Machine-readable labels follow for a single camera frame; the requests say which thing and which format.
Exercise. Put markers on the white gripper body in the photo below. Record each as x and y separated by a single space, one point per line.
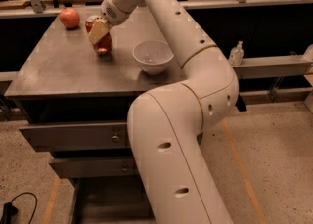
112 14

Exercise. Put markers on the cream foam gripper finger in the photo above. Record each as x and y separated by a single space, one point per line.
99 32

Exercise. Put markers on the red coke can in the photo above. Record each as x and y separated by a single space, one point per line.
99 48

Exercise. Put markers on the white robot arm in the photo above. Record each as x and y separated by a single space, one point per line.
164 123

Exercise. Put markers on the grey drawer cabinet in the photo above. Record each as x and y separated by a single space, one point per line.
65 81

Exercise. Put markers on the grey top drawer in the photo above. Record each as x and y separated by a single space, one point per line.
76 136

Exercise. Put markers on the grey middle drawer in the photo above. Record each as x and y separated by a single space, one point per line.
85 167

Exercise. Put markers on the grey open bottom drawer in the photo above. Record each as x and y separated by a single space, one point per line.
111 200

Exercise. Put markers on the red apple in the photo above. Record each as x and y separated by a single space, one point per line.
70 18

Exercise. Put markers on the white bowl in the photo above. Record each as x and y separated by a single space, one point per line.
153 57

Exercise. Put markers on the clear sanitizer pump bottle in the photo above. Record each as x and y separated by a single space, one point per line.
236 54

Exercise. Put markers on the grey metal rail shelf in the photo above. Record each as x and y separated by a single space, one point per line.
277 66

